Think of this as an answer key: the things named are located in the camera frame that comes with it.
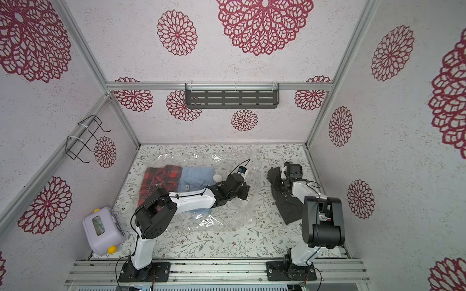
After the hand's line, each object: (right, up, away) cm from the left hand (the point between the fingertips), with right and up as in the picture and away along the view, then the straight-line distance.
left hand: (247, 186), depth 91 cm
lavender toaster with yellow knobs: (-64, -17, -13) cm, 67 cm away
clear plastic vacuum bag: (-10, -13, -1) cm, 17 cm away
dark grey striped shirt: (+21, -10, 0) cm, 24 cm away
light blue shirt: (-28, +3, +9) cm, 30 cm away
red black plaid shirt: (-50, +3, +9) cm, 51 cm away
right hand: (+15, +3, +4) cm, 16 cm away
